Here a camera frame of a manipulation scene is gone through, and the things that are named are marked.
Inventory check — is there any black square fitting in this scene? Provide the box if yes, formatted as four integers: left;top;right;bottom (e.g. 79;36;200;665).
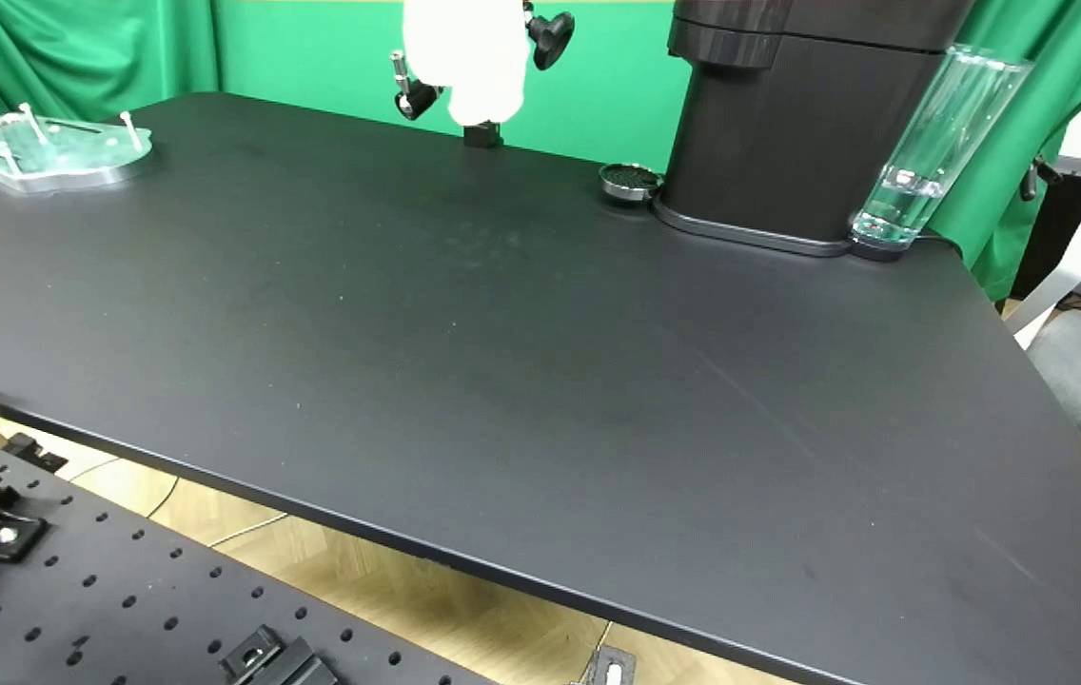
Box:
216;622;349;685

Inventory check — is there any small black round cap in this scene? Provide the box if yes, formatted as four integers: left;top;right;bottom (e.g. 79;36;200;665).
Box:
599;160;667;210

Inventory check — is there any large black appliance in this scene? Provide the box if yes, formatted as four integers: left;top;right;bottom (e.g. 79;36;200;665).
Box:
651;0;979;263

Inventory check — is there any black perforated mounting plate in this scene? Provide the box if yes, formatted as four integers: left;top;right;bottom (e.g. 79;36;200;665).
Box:
0;430;495;685

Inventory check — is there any green draped curtain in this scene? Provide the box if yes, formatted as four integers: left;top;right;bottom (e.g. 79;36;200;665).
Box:
0;0;221;131
930;0;1081;310

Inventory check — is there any floor power outlet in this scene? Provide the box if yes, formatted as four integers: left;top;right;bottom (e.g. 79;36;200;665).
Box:
583;643;640;685

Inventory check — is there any small black clamp block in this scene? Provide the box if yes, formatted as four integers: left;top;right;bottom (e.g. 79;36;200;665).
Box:
0;430;69;476

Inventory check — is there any clear acrylic tray with pegs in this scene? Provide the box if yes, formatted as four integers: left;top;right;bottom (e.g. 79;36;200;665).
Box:
0;103;158;188

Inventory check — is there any flat green backdrop screen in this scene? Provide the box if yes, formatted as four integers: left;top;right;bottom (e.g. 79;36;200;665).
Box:
209;0;695;175

